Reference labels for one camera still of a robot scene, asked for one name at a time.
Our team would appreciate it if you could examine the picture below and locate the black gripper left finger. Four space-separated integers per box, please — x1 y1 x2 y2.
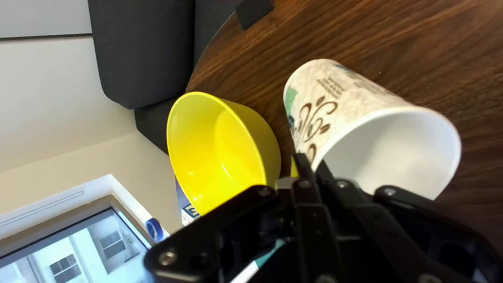
143 152 347 283

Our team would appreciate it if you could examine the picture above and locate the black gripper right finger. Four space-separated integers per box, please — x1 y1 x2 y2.
312 160 503 283

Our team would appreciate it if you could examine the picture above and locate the printed white paper cup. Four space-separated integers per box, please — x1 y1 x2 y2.
281 57 463 202

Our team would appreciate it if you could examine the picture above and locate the small white carton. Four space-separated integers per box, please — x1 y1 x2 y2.
174 178 202 227

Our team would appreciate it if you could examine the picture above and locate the yellow plastic bowl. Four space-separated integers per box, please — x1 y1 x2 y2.
165 92 300 218

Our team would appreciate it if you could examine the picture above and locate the blue round lid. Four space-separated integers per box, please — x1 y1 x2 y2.
144 216 169 246

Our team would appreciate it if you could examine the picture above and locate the dark grey chair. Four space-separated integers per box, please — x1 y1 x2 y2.
86 0 240 155

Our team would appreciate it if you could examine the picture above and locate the large window with frame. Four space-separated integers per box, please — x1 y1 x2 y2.
0 175 158 283

